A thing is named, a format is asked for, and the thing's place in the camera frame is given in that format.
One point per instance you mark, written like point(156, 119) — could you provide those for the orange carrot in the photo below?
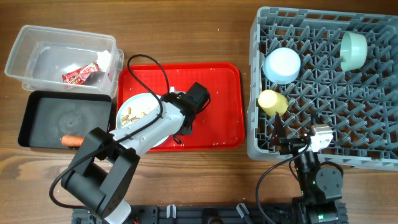
point(72, 141)

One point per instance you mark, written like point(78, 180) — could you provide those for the black rectangular tray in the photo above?
point(49, 115)

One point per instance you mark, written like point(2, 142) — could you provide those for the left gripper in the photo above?
point(185, 125)

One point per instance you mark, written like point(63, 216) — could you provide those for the red candy wrapper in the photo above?
point(80, 75)

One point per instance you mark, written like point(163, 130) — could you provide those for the peanut shell scraps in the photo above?
point(130, 115)

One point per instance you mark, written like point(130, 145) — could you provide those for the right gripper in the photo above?
point(292, 142)

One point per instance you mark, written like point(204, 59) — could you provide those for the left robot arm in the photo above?
point(102, 169)

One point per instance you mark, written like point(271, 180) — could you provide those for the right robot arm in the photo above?
point(320, 182)

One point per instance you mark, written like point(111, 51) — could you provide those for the light blue bowl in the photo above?
point(282, 66)

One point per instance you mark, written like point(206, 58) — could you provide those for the grey dishwasher rack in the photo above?
point(360, 105)

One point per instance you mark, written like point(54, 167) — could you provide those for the mint green bowl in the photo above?
point(353, 50)

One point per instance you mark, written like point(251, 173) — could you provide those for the yellow plastic cup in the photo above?
point(272, 102)

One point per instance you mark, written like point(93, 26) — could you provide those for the red serving tray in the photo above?
point(220, 125)

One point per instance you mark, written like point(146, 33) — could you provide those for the white tissue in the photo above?
point(103, 60)

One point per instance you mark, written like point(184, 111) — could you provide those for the light blue plate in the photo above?
point(136, 102)

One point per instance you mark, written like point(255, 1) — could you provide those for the clear plastic bin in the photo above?
point(41, 55)

